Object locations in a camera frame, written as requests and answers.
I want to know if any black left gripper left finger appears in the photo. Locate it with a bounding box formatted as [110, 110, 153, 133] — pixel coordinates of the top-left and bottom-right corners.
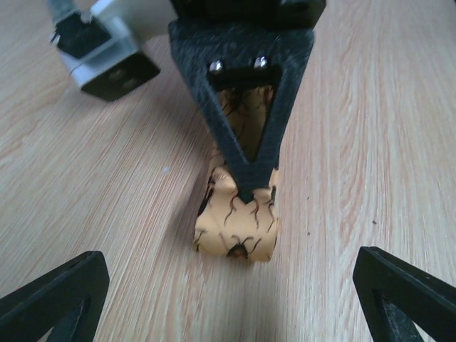
[1, 251, 110, 341]

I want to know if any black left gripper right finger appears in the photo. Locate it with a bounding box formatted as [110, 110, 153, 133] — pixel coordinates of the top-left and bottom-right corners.
[353, 247, 455, 341]

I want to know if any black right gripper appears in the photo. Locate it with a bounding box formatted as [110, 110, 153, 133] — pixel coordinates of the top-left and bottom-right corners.
[168, 0, 326, 204]

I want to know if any yellow beetle print tie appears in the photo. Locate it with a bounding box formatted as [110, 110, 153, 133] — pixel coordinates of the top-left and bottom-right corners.
[193, 85, 279, 262]

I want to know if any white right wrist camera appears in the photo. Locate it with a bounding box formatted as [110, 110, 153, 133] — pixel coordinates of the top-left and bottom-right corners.
[46, 0, 177, 102]

